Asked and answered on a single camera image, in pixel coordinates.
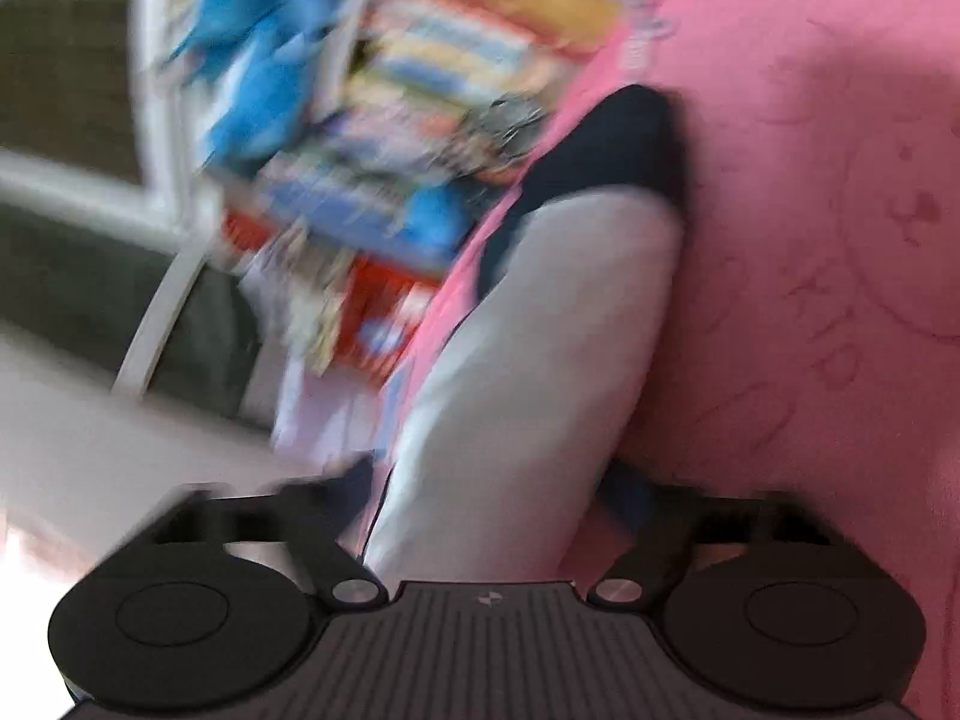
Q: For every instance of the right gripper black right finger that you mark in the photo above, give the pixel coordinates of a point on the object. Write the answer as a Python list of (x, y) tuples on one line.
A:
[(666, 522)]

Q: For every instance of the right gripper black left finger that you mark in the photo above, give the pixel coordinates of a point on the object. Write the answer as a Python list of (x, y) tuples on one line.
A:
[(312, 516)]

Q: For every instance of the white and navy jacket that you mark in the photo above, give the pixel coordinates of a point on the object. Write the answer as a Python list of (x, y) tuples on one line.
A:
[(506, 439)]

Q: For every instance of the white loose paper sheet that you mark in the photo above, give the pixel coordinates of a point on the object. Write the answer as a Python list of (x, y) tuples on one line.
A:
[(316, 420)]

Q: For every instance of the blue notebook on table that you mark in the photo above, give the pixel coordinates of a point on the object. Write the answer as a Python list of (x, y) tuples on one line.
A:
[(395, 399)]

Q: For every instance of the pink patterned table cloth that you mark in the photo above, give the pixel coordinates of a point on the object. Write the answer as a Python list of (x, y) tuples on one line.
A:
[(810, 343)]

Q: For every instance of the red plastic crate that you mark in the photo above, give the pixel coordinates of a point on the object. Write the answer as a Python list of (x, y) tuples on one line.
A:
[(384, 306)]

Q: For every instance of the stack of papers and books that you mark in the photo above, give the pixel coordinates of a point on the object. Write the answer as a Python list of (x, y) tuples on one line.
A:
[(298, 286)]

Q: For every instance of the left row of books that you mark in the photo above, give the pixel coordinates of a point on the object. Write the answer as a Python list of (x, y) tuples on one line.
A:
[(345, 200)]

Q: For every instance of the miniature bicycle model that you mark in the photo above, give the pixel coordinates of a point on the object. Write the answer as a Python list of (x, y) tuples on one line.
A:
[(496, 137)]

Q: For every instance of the row of colourful books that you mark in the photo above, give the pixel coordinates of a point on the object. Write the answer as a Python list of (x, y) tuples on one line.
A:
[(419, 65)]

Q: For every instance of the blue plush toy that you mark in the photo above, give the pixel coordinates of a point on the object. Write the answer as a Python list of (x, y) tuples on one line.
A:
[(273, 48)]

